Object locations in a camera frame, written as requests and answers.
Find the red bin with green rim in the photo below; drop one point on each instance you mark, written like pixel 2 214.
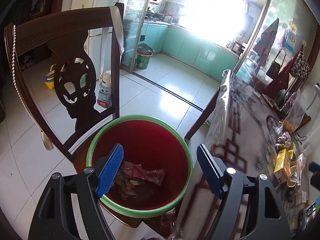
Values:
pixel 153 145

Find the pink heart snack wrapper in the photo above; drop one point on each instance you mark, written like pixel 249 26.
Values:
pixel 132 175

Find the white thermos jug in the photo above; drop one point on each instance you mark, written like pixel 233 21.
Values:
pixel 105 90

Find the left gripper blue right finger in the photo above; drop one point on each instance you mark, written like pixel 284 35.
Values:
pixel 213 170

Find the green kitchen trash bin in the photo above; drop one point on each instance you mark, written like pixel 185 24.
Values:
pixel 143 55

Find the dark wooden chair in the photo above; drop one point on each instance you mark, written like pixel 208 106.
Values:
pixel 65 34

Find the white refrigerator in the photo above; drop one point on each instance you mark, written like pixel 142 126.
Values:
pixel 98 14

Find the yellow medicine box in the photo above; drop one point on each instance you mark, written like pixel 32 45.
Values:
pixel 282 167

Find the clear bag of orange snacks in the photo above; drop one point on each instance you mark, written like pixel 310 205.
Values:
pixel 294 109

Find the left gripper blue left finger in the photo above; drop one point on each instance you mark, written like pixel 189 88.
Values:
pixel 107 168

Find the teal kitchen cabinets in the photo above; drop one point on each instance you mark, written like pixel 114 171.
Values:
pixel 179 44

